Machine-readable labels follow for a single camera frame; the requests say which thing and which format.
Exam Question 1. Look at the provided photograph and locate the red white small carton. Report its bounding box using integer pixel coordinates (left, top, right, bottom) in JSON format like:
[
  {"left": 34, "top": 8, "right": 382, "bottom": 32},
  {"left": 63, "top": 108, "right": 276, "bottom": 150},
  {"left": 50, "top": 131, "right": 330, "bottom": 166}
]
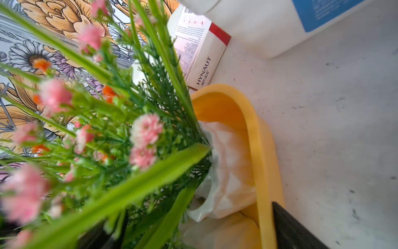
[{"left": 167, "top": 5, "right": 231, "bottom": 90}]

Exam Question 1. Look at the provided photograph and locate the yellow plastic tray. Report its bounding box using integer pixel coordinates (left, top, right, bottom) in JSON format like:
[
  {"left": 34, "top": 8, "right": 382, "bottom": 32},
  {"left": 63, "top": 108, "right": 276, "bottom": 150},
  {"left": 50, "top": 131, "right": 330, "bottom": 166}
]
[{"left": 191, "top": 84, "right": 285, "bottom": 249}]

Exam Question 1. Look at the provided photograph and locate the pink flower potted plant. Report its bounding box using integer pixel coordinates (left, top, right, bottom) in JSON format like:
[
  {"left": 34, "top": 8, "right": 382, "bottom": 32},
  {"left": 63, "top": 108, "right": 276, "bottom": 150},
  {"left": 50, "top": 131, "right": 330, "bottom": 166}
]
[{"left": 0, "top": 0, "right": 259, "bottom": 249}]

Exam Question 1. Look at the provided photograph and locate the blue lid storage box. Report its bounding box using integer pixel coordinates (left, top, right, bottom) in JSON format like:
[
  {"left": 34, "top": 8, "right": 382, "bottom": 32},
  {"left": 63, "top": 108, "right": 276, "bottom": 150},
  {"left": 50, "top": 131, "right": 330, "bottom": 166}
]
[{"left": 180, "top": 0, "right": 369, "bottom": 59}]

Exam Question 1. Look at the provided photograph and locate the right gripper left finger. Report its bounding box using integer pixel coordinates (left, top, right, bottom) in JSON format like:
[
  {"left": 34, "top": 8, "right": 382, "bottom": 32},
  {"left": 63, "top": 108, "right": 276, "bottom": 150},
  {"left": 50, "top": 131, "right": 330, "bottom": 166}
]
[{"left": 75, "top": 217, "right": 127, "bottom": 249}]

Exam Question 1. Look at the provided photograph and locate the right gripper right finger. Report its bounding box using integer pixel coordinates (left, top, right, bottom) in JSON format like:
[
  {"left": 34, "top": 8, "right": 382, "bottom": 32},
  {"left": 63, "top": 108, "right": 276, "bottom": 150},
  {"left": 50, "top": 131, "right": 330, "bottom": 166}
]
[{"left": 272, "top": 202, "right": 328, "bottom": 249}]

